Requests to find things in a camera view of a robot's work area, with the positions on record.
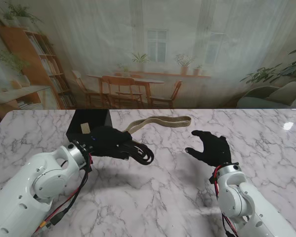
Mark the printed room scene backdrop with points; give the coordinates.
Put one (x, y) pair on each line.
(147, 49)

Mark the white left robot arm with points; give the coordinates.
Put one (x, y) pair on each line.
(31, 187)

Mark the black belt storage box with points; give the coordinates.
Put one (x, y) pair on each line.
(93, 118)

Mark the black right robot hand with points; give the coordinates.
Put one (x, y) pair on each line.
(214, 150)

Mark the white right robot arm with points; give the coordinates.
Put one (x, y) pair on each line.
(244, 202)

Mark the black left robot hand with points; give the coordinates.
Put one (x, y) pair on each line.
(108, 143)

